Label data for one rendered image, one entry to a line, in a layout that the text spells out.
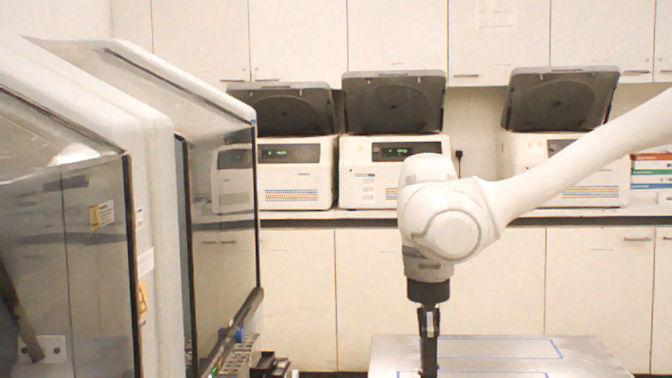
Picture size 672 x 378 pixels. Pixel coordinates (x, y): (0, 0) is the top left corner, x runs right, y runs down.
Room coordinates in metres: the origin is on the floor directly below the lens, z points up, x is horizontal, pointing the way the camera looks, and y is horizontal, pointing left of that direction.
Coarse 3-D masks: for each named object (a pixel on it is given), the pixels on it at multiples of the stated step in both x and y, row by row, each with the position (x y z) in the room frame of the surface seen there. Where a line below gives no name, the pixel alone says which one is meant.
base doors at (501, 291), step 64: (320, 256) 3.53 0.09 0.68; (384, 256) 3.50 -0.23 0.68; (512, 256) 3.46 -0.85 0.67; (576, 256) 3.44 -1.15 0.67; (640, 256) 3.42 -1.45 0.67; (320, 320) 3.54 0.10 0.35; (384, 320) 3.50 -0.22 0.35; (448, 320) 3.49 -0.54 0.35; (512, 320) 3.46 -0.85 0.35; (576, 320) 3.44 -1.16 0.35; (640, 320) 3.42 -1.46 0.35
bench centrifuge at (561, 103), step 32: (512, 96) 3.76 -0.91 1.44; (544, 96) 3.77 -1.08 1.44; (576, 96) 3.76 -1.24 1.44; (608, 96) 3.75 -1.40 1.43; (512, 128) 3.99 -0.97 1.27; (544, 128) 3.98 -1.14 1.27; (576, 128) 3.95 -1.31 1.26; (512, 160) 3.54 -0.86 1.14; (544, 160) 3.47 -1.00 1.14; (576, 192) 3.45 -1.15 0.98; (608, 192) 3.44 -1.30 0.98
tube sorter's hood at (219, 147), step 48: (48, 48) 1.39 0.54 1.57; (96, 48) 1.72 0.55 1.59; (144, 96) 1.40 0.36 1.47; (192, 96) 1.73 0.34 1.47; (192, 144) 1.22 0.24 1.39; (240, 144) 1.61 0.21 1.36; (192, 192) 1.21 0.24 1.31; (240, 192) 1.59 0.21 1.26; (192, 240) 1.18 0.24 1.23; (240, 240) 1.57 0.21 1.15; (192, 288) 1.18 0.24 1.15; (240, 288) 1.55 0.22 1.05; (192, 336) 1.18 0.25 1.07
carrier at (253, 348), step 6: (252, 336) 1.74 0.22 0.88; (258, 336) 1.74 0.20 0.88; (252, 342) 1.70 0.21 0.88; (258, 342) 1.73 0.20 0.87; (246, 348) 1.65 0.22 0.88; (252, 348) 1.66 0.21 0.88; (258, 348) 1.73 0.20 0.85; (246, 354) 1.65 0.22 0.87; (252, 354) 1.66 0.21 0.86; (258, 354) 1.72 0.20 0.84; (252, 360) 1.66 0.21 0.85; (252, 366) 1.65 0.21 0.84
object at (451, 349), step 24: (384, 336) 1.89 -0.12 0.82; (408, 336) 1.89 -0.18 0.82; (456, 336) 1.88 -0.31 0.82; (480, 336) 1.88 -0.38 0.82; (504, 336) 1.87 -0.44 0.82; (528, 336) 1.87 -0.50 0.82; (552, 336) 1.87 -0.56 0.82; (576, 336) 1.86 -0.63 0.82; (384, 360) 1.72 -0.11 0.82; (408, 360) 1.71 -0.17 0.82; (456, 360) 1.70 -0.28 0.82; (480, 360) 1.70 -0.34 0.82; (504, 360) 1.70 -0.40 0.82; (528, 360) 1.69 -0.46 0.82; (552, 360) 1.69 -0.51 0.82; (576, 360) 1.69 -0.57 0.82; (600, 360) 1.68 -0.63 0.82
